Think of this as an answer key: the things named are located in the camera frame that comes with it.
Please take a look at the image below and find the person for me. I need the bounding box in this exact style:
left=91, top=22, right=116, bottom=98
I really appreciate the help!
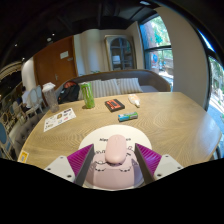
left=20, top=86, right=32, bottom=109

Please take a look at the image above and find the dark-framed window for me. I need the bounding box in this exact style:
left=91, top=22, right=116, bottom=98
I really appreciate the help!
left=139, top=14, right=174, bottom=92

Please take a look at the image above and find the white door sign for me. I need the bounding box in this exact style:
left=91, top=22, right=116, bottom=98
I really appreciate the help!
left=59, top=50, right=70, bottom=60

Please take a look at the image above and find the striped cushion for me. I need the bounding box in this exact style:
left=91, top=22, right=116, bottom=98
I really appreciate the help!
left=115, top=77, right=144, bottom=95
left=93, top=78, right=122, bottom=100

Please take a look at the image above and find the white sticker sheet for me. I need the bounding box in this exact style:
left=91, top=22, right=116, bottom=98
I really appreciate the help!
left=43, top=107, right=77, bottom=133

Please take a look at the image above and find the round white mouse pad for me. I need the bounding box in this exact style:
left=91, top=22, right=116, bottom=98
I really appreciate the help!
left=78, top=124, right=153, bottom=191

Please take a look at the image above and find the brown wooden door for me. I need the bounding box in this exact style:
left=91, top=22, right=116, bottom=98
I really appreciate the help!
left=33, top=35, right=78, bottom=90

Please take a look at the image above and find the pink computer mouse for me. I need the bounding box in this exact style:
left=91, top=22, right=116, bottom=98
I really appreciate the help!
left=104, top=133, right=128, bottom=165

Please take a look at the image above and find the small teal packet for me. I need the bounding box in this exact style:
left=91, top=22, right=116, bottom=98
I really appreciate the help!
left=117, top=111, right=139, bottom=122

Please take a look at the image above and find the curved brown bench sofa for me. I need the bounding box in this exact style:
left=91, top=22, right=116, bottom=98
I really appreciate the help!
left=54, top=68, right=172, bottom=104

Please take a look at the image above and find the group of blue chairs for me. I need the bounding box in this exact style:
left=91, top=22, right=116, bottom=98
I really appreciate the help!
left=0, top=109, right=18, bottom=159

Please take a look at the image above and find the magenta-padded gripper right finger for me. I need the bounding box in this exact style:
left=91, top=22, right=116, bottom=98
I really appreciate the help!
left=133, top=142, right=184, bottom=185

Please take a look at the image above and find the white squeeze tube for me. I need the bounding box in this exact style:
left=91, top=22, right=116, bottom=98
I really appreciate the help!
left=127, top=93, right=141, bottom=108

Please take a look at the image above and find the green drink can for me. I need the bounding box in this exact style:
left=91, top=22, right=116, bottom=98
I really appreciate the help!
left=79, top=81, right=96, bottom=110

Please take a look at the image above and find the clear shaker bottle white lid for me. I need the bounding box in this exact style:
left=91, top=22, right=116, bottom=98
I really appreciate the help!
left=41, top=82, right=60, bottom=113

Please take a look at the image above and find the yellow sticker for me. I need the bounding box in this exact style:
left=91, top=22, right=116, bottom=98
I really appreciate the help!
left=17, top=149, right=30, bottom=164

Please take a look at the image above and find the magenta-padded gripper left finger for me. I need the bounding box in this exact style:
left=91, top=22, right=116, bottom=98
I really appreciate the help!
left=44, top=143, right=96, bottom=187

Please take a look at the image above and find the group of white chairs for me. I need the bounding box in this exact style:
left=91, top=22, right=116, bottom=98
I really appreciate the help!
left=19, top=84, right=46, bottom=116

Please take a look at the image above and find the arched glass cabinet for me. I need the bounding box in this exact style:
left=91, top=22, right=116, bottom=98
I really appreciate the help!
left=104, top=34, right=138, bottom=72

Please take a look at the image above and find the black backpack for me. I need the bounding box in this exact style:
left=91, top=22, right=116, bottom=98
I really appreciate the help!
left=57, top=80, right=81, bottom=104

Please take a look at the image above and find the grey tufted sofa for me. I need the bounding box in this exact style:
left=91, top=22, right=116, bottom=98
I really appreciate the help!
left=9, top=111, right=48, bottom=158

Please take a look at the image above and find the large side window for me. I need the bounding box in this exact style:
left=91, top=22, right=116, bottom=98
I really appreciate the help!
left=199, top=31, right=224, bottom=158

